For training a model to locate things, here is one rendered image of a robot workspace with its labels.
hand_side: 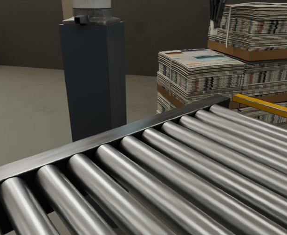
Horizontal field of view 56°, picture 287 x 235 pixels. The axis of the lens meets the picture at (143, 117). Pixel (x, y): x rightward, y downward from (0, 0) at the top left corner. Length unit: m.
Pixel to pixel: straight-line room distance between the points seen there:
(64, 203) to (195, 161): 0.26
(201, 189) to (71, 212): 0.22
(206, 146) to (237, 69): 0.75
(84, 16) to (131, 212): 0.82
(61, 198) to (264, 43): 1.11
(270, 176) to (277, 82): 0.98
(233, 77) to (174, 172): 0.85
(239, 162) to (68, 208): 0.34
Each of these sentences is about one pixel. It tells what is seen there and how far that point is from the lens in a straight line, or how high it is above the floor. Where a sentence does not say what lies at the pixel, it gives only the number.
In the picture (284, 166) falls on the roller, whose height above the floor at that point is 0.79.
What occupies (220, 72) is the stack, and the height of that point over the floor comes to 0.79.
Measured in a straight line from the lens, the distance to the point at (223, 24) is 1.49.
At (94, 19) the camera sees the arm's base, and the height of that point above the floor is 1.02.
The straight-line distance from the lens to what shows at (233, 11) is 1.44.
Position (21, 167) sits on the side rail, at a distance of 0.58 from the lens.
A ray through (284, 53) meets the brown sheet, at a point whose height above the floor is 0.86.
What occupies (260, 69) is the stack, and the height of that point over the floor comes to 0.79.
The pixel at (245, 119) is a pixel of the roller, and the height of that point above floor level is 0.79.
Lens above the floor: 1.10
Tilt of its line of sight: 24 degrees down
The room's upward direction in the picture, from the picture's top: straight up
